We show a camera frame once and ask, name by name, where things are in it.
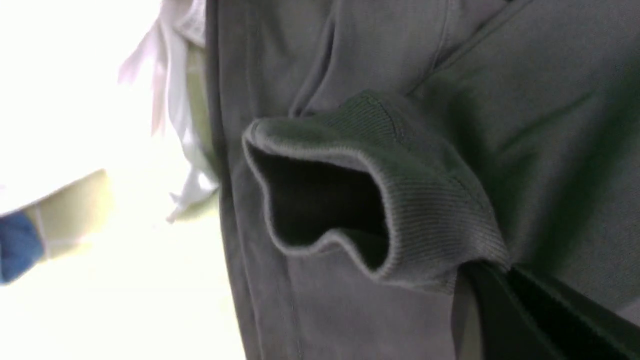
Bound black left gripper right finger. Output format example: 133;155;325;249
507;266;640;360

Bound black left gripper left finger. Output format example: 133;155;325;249
452;262;565;360

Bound dark gray long-sleeved shirt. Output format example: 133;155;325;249
205;0;640;360

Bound white crumpled shirt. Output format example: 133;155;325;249
0;0;221;223

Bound green checkered tablecloth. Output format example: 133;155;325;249
34;47;219;258

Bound blue crumpled garment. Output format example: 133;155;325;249
0;210;45;286

